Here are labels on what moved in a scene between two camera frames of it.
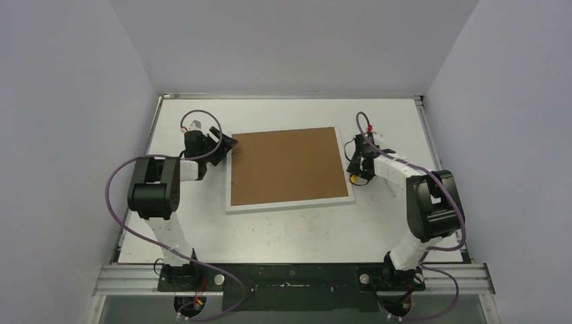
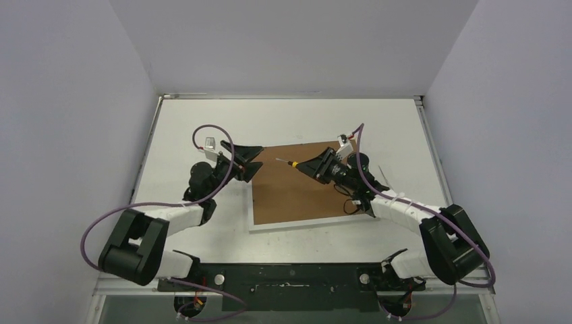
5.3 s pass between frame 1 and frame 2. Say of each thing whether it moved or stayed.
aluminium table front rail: stayed
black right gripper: moved
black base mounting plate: stayed
